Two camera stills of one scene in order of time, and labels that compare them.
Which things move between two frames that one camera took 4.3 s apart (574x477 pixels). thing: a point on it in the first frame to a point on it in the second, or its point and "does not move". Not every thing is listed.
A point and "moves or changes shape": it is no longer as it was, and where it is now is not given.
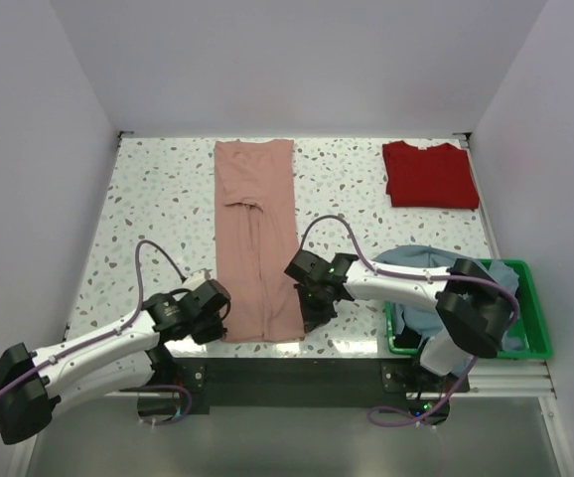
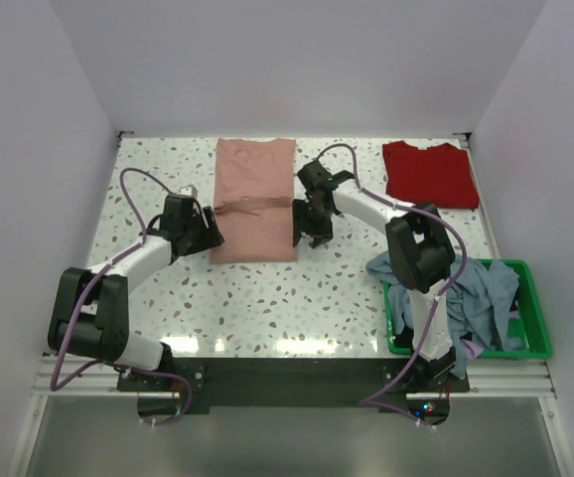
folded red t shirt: [437, 176] does not move
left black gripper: [216, 331] to [211, 236]
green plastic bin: [528, 310] does not move
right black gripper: [312, 318] to [321, 234]
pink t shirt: [256, 238] moves or changes shape
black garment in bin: [409, 338] does not move
